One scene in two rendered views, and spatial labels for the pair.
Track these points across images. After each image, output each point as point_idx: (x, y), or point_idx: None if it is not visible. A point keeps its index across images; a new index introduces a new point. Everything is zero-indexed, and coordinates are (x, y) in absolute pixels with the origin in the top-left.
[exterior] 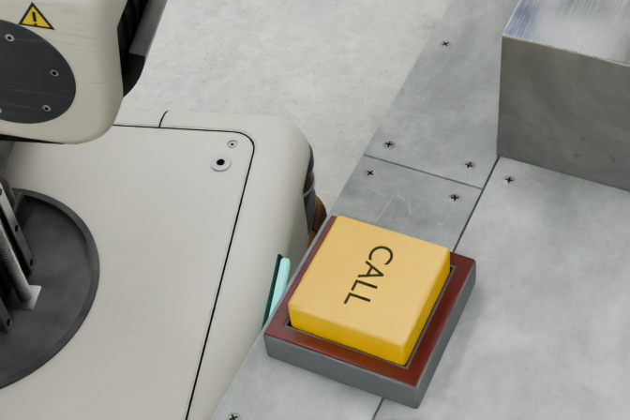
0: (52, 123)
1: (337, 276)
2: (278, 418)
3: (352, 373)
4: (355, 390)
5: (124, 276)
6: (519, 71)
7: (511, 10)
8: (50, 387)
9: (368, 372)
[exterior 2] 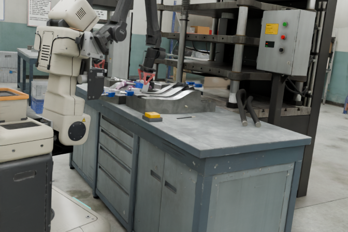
0: (80, 140)
1: (150, 113)
2: (155, 123)
3: (157, 119)
4: (157, 121)
5: (52, 204)
6: (147, 102)
7: (130, 110)
8: (59, 217)
9: (158, 118)
